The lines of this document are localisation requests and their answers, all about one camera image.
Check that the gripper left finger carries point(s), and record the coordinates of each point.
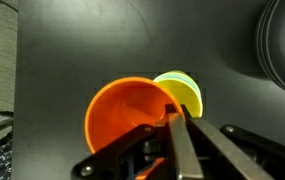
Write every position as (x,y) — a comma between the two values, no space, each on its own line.
(185,150)

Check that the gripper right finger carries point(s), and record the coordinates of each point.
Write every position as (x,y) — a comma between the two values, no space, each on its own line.
(228,153)

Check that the orange plastic cup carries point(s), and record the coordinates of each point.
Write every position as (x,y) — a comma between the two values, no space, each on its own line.
(122,106)

